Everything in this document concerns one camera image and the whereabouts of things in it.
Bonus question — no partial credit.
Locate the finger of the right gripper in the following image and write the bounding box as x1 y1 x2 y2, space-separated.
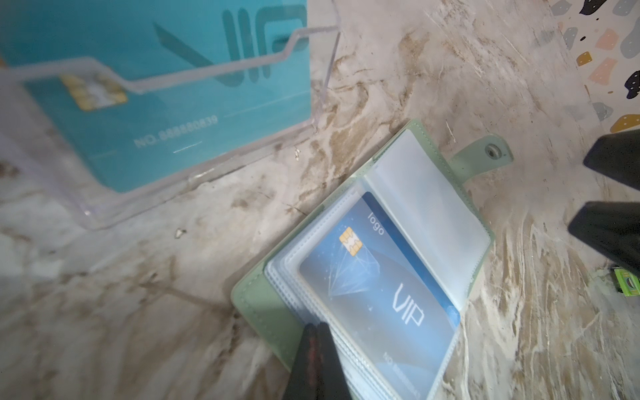
568 202 639 277
583 129 640 190

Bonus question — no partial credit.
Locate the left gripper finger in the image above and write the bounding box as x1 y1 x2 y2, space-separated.
283 323 352 400

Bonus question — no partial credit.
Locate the teal VIP card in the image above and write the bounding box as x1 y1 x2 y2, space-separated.
1 1 312 193

